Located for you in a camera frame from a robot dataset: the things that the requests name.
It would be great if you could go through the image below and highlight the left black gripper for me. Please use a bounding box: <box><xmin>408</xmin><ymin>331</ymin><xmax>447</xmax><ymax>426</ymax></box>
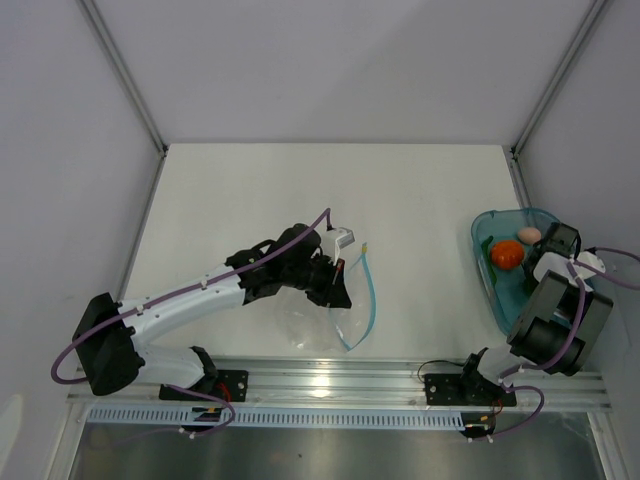
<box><xmin>283</xmin><ymin>253</ymin><xmax>351</xmax><ymax>309</ymax></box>

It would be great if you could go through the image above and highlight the clear zip top bag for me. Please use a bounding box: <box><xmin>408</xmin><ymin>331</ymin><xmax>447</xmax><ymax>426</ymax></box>
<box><xmin>274</xmin><ymin>243</ymin><xmax>377</xmax><ymax>353</ymax></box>

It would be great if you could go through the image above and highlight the orange toy pumpkin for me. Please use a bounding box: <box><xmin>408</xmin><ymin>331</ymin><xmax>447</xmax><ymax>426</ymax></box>
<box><xmin>490</xmin><ymin>240</ymin><xmax>526</xmax><ymax>271</ymax></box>

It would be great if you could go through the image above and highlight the green toy bell pepper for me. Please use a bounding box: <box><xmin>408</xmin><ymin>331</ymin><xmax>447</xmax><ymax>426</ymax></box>
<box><xmin>522</xmin><ymin>266</ymin><xmax>538</xmax><ymax>294</ymax></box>

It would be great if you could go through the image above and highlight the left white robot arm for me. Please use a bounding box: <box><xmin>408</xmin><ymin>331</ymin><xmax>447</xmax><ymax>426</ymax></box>
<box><xmin>73</xmin><ymin>223</ymin><xmax>355</xmax><ymax>401</ymax></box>

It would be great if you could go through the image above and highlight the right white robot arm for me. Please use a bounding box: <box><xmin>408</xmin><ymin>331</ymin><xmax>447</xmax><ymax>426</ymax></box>
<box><xmin>456</xmin><ymin>222</ymin><xmax>614</xmax><ymax>405</ymax></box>

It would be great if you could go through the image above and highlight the pink toy egg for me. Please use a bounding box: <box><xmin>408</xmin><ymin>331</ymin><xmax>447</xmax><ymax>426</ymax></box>
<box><xmin>517</xmin><ymin>227</ymin><xmax>542</xmax><ymax>245</ymax></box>

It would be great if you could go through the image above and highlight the teal plastic tray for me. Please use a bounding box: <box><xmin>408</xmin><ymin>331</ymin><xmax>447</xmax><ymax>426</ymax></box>
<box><xmin>471</xmin><ymin>208</ymin><xmax>560</xmax><ymax>336</ymax></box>

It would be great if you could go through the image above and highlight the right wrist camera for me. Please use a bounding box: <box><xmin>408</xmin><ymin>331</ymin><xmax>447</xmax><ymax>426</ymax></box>
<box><xmin>571</xmin><ymin>250</ymin><xmax>606</xmax><ymax>280</ymax></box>

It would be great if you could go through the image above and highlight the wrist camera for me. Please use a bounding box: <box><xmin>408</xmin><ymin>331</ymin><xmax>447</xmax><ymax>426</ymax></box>
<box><xmin>571</xmin><ymin>250</ymin><xmax>606</xmax><ymax>280</ymax></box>
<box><xmin>327</xmin><ymin>227</ymin><xmax>355</xmax><ymax>259</ymax></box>

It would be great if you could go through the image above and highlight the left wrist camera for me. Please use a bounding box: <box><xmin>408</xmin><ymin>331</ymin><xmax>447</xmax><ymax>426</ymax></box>
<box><xmin>327</xmin><ymin>227</ymin><xmax>355</xmax><ymax>259</ymax></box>

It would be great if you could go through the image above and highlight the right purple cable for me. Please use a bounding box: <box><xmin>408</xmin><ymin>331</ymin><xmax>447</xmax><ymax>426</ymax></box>
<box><xmin>464</xmin><ymin>247</ymin><xmax>640</xmax><ymax>442</ymax></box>

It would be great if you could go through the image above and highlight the purple cable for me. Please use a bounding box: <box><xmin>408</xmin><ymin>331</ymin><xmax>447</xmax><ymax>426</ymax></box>
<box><xmin>50</xmin><ymin>207</ymin><xmax>333</xmax><ymax>442</ymax></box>
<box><xmin>464</xmin><ymin>247</ymin><xmax>640</xmax><ymax>442</ymax></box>

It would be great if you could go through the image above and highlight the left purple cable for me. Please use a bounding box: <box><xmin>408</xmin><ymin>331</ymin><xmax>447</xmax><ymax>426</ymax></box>
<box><xmin>50</xmin><ymin>207</ymin><xmax>333</xmax><ymax>442</ymax></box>

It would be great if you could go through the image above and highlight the white slotted cable duct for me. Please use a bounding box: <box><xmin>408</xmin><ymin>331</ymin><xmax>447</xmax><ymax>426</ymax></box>
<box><xmin>87</xmin><ymin>405</ymin><xmax>465</xmax><ymax>431</ymax></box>

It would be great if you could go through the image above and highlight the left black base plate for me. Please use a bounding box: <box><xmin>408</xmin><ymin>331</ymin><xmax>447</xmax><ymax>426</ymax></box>
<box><xmin>159</xmin><ymin>370</ymin><xmax>249</xmax><ymax>403</ymax></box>

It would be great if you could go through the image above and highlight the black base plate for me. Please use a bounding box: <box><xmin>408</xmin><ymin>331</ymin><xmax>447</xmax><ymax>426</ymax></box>
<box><xmin>159</xmin><ymin>370</ymin><xmax>249</xmax><ymax>403</ymax></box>
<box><xmin>418</xmin><ymin>373</ymin><xmax>517</xmax><ymax>407</ymax></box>

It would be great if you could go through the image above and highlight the aluminium mounting rail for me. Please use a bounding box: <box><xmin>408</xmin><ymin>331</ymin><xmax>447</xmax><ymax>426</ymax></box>
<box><xmin>67</xmin><ymin>354</ymin><xmax>614</xmax><ymax>412</ymax></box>

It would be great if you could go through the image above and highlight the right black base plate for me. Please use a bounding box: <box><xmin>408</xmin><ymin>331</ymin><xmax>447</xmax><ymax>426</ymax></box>
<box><xmin>418</xmin><ymin>373</ymin><xmax>517</xmax><ymax>407</ymax></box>

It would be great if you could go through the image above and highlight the right aluminium frame post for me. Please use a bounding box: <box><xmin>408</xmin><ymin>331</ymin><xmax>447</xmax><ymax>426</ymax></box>
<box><xmin>510</xmin><ymin>0</ymin><xmax>613</xmax><ymax>161</ymax></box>

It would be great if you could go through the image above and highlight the aluminium frame post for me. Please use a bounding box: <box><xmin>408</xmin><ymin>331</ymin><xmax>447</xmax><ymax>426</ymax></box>
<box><xmin>76</xmin><ymin>0</ymin><xmax>168</xmax><ymax>157</ymax></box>
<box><xmin>510</xmin><ymin>0</ymin><xmax>613</xmax><ymax>161</ymax></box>

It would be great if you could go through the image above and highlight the left aluminium frame post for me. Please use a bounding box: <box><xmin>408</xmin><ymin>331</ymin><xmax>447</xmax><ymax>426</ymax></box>
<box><xmin>76</xmin><ymin>0</ymin><xmax>168</xmax><ymax>157</ymax></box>

